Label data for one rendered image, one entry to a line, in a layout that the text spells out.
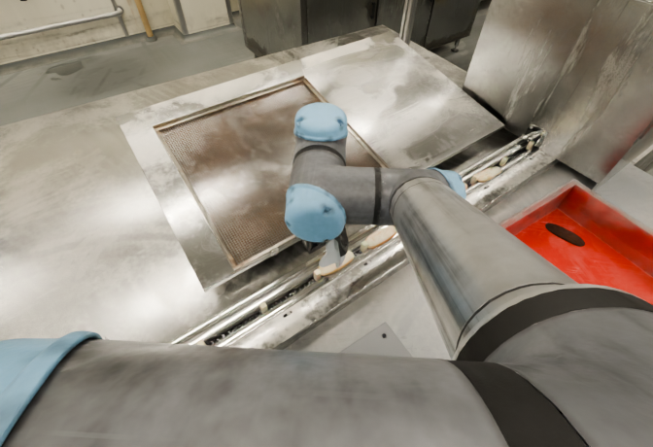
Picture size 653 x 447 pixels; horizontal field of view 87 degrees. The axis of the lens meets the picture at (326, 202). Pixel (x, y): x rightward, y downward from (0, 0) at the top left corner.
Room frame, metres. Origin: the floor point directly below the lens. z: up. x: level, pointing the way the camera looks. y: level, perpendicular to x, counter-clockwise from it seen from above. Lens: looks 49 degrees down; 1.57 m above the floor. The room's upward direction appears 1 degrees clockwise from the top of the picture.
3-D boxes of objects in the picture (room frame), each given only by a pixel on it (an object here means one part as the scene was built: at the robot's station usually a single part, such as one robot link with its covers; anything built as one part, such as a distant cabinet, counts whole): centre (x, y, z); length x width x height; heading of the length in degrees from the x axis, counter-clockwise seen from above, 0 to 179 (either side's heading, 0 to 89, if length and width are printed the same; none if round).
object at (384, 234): (0.51, -0.14, 0.86); 0.10 x 0.04 x 0.01; 126
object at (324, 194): (0.30, 0.00, 1.24); 0.11 x 0.11 x 0.08; 88
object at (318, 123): (0.40, 0.01, 1.24); 0.09 x 0.08 x 0.11; 178
